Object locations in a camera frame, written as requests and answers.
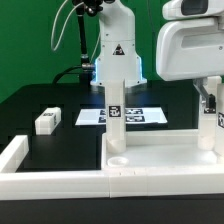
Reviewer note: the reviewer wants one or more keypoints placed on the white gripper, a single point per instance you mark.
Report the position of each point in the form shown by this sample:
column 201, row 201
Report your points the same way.
column 190, row 49

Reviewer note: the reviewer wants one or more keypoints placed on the white desk tabletop tray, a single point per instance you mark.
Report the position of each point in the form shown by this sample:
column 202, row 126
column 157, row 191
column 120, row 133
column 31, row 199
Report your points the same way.
column 161, row 148

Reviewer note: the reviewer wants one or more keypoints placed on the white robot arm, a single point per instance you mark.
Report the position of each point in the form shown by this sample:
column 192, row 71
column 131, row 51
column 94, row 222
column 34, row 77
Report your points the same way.
column 118, row 58

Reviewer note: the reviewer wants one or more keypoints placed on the white front fence bar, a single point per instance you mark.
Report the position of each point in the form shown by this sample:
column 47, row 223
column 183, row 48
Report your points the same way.
column 112, row 183

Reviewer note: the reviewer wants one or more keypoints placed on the white fence bar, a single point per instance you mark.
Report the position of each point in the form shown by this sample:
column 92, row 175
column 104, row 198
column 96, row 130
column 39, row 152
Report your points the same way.
column 13, row 155
column 112, row 183

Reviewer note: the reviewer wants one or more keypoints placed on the marker tag sheet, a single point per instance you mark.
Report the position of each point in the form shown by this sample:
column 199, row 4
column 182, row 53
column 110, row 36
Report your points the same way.
column 133, row 116

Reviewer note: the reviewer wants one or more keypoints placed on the white left fence bar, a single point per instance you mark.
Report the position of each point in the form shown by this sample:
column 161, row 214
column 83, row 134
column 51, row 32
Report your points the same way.
column 13, row 155

